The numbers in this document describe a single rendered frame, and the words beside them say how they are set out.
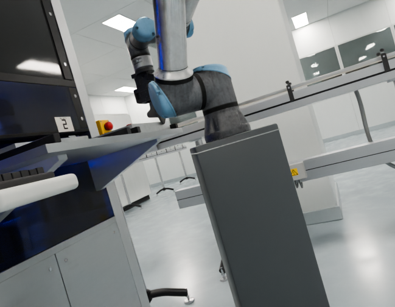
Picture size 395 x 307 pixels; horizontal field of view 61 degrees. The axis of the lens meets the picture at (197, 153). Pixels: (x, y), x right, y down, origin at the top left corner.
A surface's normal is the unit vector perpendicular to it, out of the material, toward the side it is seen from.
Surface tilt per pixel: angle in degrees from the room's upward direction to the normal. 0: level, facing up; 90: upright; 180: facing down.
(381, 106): 90
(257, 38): 90
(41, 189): 90
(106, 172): 90
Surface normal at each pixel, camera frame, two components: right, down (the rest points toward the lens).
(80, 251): 0.89, -0.25
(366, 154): -0.36, 0.12
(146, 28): 0.36, -0.09
